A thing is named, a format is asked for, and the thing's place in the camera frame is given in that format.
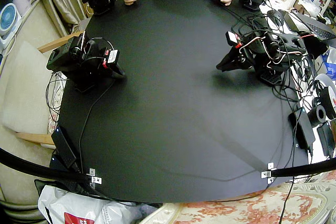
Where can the white plastic bag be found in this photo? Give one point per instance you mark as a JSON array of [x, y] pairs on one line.
[[76, 209]]

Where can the black follower arm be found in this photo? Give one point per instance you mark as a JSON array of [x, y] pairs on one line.
[[273, 51], [76, 61]]

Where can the black laptop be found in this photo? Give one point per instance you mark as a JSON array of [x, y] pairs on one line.
[[315, 28]]

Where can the black flat box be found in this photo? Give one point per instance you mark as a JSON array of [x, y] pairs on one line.
[[326, 140]]

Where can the black frame bar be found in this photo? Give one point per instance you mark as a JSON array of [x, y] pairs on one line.
[[39, 168], [302, 170]]

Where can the black filament spool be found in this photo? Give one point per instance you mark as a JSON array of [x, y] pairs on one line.
[[328, 98]]

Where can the black power adapter brick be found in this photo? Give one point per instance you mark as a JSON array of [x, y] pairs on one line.
[[63, 146], [302, 129]]

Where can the black computer mouse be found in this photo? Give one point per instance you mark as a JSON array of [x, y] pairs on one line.
[[275, 16]]

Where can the small white desk fan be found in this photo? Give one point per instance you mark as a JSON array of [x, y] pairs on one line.
[[8, 22]]

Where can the cream chair cushion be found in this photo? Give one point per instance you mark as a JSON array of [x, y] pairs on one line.
[[25, 90]]

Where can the wooden chair frame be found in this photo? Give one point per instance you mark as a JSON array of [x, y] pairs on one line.
[[56, 42]]

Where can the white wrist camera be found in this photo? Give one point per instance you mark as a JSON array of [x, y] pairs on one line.
[[233, 37]]

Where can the blue box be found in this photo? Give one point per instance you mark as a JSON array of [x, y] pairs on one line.
[[331, 64]]

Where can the beige curtain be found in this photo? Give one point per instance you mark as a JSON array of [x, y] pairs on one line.
[[57, 1]]

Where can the floral upholstered seat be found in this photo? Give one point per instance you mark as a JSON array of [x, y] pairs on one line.
[[249, 205]]

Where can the black labelled wrist camera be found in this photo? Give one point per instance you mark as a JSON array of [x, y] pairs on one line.
[[112, 56]]

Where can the black tape roll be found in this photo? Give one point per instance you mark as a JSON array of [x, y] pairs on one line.
[[317, 115]]

